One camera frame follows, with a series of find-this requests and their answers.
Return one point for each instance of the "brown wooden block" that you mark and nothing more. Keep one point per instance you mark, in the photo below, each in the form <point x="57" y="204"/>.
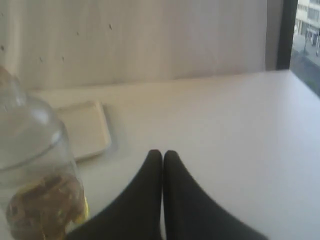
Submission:
<point x="45" y="210"/>

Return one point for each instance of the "clear plastic shaker lid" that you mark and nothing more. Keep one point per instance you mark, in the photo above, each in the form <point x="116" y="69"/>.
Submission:
<point x="30" y="130"/>

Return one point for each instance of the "clear graduated shaker cup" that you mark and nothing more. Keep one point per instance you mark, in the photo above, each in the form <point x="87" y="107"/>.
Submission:
<point x="13" y="181"/>

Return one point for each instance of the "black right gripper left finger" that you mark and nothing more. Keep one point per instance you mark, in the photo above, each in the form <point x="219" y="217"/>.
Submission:
<point x="135" y="214"/>

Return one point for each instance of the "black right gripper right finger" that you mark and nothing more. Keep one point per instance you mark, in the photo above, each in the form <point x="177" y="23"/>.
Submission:
<point x="190" y="214"/>

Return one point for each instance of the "white rectangular tray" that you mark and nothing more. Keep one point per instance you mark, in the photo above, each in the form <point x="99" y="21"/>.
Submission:
<point x="87" y="128"/>

